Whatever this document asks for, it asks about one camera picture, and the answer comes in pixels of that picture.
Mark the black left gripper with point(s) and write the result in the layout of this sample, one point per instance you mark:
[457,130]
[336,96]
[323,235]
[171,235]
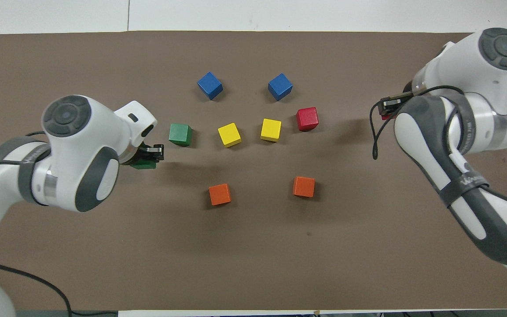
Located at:
[148,151]

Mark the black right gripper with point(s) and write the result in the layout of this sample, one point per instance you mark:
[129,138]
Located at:
[399,102]

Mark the red wooden block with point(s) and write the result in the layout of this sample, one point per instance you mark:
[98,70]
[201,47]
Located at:
[307,118]
[385,117]

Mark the green wooden block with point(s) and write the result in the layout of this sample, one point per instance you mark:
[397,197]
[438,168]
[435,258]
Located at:
[144,165]
[179,134]

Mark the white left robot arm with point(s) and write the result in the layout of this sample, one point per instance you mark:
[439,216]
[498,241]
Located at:
[73,154]

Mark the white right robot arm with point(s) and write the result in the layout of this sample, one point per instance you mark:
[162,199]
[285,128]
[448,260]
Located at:
[491,88]

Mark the yellow wooden block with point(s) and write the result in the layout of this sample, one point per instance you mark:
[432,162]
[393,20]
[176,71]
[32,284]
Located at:
[271,129]
[229,134]

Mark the orange wooden block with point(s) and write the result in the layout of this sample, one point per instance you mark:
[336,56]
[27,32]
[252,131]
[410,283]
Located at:
[219,194]
[303,186]

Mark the blue wooden block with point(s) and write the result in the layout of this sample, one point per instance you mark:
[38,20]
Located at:
[280,86]
[210,85]

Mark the brown table mat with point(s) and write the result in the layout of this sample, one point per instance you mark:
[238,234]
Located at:
[253,246]

